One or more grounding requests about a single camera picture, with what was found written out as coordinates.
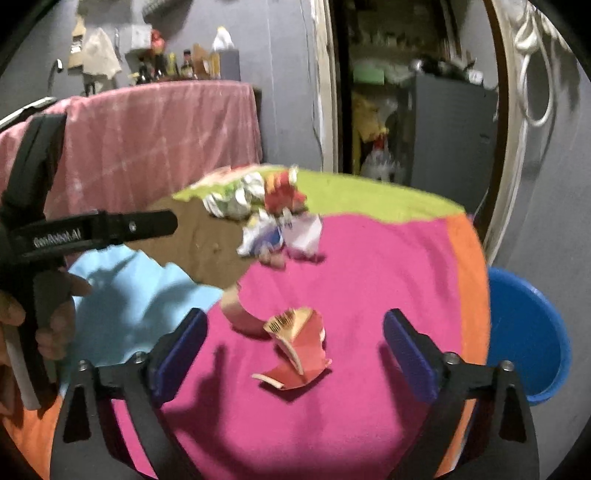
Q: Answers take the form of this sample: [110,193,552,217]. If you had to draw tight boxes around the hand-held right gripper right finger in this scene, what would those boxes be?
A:
[383,308,541,480]

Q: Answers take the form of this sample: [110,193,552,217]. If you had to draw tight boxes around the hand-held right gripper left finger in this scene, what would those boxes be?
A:
[48,308,208,480]

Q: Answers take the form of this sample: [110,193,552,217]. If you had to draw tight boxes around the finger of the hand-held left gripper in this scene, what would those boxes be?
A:
[99,209,179,244]

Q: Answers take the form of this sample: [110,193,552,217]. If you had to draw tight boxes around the tan paper strip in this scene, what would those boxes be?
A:
[221,282,273,337]

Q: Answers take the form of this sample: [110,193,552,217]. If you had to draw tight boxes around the green white wrapper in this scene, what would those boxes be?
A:
[203,173,266,224]

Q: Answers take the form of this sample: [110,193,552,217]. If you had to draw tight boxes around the torn red paper carton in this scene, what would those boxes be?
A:
[252,307,333,392]

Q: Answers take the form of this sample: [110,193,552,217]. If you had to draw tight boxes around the blue plastic basin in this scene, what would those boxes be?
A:
[485,267,572,407]

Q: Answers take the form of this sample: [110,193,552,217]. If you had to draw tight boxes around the white blue wrapper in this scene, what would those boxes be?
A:
[236,215,289,257]

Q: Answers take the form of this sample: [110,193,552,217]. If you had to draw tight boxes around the red wrapper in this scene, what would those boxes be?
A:
[263,167,309,217]

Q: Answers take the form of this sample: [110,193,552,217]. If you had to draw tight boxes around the white paper carton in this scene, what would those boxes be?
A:
[281,215,324,260]

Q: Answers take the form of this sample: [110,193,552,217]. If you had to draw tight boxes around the person's left hand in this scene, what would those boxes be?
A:
[0,272,93,416]

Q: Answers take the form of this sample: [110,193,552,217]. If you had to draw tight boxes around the multicolour patchwork blanket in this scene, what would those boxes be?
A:
[0,168,492,480]

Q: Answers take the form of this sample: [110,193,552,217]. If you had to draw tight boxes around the white sink rim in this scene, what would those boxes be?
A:
[0,97,57,131]

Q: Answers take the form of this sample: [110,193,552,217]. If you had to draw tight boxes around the pink checked cloth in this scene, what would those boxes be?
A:
[0,80,264,222]

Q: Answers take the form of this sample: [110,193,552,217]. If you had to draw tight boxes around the metal tap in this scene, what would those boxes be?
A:
[48,58,65,95]

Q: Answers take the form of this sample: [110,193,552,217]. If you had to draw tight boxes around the beige hanging cloth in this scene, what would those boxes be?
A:
[81,28,122,85]

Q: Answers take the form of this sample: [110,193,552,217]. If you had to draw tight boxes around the wooden hanging brush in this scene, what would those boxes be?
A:
[68,16,88,70]

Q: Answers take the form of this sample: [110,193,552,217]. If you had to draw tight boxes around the brown cardboard piece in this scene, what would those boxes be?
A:
[191,44,221,79]

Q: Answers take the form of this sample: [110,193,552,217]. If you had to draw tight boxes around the grey tissue box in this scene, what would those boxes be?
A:
[210,27,241,81]

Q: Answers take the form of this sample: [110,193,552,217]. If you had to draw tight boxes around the white rooster figurine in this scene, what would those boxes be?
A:
[360,129,402,182]

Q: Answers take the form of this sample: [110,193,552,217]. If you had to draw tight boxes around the grey metal cabinet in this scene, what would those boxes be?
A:
[410,74,499,210]

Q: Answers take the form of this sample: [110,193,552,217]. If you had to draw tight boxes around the yellow plastic bag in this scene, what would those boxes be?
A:
[353,92,385,144]

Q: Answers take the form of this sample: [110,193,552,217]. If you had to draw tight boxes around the green flat box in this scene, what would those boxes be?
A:
[353,62,387,85]

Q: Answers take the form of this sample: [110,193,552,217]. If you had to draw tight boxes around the metal pots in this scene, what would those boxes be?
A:
[410,56,485,86]

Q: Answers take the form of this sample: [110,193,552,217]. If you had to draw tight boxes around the white door frame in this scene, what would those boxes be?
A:
[314,0,343,174]

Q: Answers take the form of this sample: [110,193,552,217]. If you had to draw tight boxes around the white coiled cable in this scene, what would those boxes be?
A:
[512,0,556,129]

